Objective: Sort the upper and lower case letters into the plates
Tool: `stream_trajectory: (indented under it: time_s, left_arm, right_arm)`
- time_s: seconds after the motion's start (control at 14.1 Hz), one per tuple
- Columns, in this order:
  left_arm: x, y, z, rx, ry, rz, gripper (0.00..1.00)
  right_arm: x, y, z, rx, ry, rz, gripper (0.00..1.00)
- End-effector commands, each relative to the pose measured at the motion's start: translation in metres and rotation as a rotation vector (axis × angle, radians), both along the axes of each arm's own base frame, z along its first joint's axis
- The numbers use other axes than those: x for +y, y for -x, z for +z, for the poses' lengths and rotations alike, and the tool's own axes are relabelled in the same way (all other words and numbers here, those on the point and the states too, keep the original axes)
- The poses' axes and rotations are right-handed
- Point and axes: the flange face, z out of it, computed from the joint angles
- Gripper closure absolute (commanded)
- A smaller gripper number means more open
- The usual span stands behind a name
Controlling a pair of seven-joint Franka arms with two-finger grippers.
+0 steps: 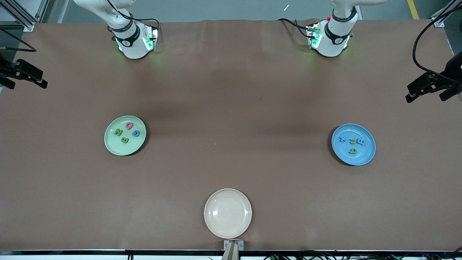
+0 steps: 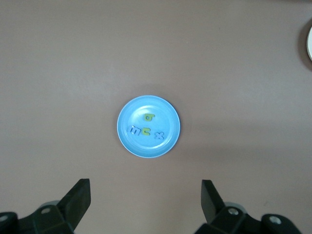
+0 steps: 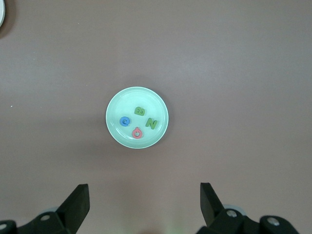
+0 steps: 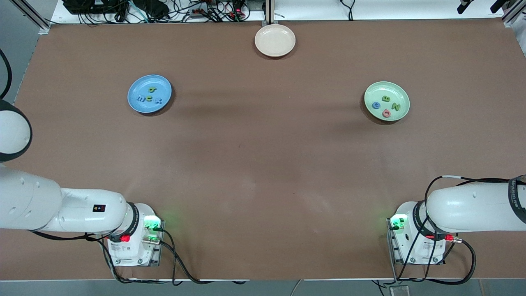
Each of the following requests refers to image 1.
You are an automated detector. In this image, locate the blue plate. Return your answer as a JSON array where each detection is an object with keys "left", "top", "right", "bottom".
[{"left": 331, "top": 124, "right": 376, "bottom": 166}]

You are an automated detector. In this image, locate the black base cable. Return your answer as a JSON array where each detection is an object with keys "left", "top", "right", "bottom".
[
  {"left": 135, "top": 18, "right": 160, "bottom": 41},
  {"left": 277, "top": 18, "right": 311, "bottom": 38}
]

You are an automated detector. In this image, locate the aluminium frame profile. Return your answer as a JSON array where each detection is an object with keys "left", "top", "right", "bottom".
[
  {"left": 431, "top": 0, "right": 462, "bottom": 27},
  {"left": 0, "top": 0, "right": 49, "bottom": 32}
]

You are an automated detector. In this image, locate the brown table mat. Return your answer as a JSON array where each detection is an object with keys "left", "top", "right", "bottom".
[{"left": 0, "top": 19, "right": 462, "bottom": 251}]

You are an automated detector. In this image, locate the cream plate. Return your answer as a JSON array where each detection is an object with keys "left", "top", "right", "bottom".
[{"left": 204, "top": 188, "right": 252, "bottom": 239}]

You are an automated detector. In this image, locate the green plate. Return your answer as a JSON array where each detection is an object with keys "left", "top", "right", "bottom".
[{"left": 104, "top": 116, "right": 147, "bottom": 156}]

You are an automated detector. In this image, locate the black right base cable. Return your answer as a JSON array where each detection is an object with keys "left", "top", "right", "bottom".
[{"left": 135, "top": 18, "right": 160, "bottom": 41}]

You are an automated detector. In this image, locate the grey metal mounting bracket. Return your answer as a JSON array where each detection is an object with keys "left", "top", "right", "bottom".
[{"left": 222, "top": 240, "right": 244, "bottom": 260}]

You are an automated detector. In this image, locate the black left base cable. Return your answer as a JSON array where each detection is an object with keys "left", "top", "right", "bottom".
[{"left": 277, "top": 18, "right": 311, "bottom": 38}]

